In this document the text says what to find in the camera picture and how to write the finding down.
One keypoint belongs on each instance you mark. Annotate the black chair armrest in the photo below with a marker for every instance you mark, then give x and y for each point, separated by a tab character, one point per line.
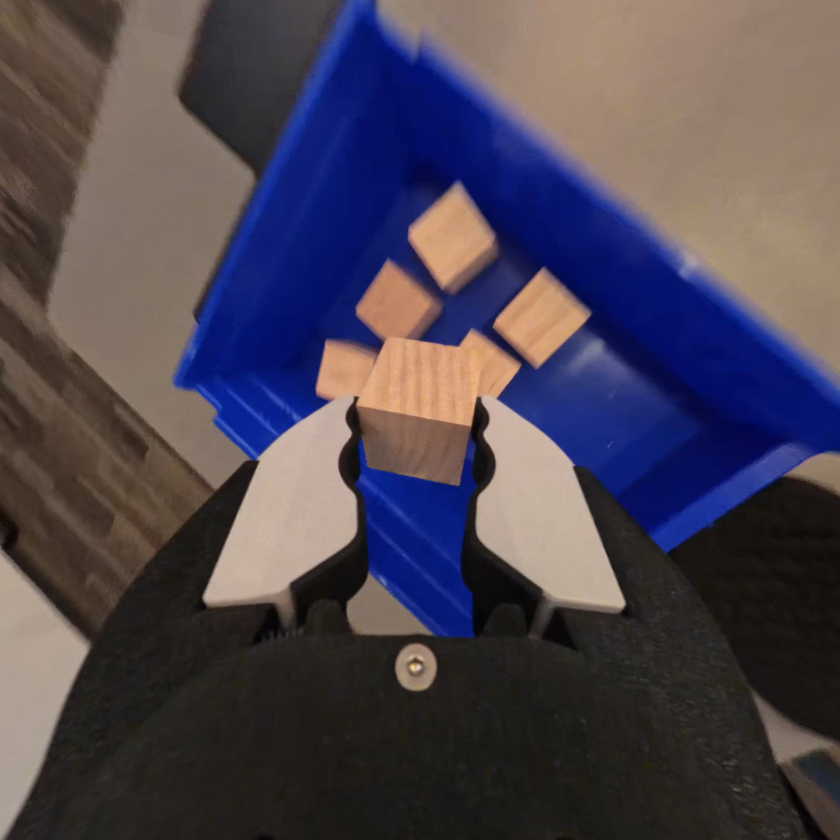
774	590

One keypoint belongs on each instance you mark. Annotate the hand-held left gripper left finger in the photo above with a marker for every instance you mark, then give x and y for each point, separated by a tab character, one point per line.
289	518

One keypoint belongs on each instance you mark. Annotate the blue plastic bin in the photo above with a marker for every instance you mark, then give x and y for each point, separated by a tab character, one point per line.
590	407

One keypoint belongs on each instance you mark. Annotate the group of wooden cubes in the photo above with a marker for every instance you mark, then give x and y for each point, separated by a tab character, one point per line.
453	239

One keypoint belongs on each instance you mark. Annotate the pale wooden cube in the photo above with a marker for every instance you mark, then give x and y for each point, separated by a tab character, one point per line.
420	407

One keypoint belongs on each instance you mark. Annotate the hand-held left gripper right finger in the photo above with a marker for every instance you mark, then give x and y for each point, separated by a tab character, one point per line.
544	525

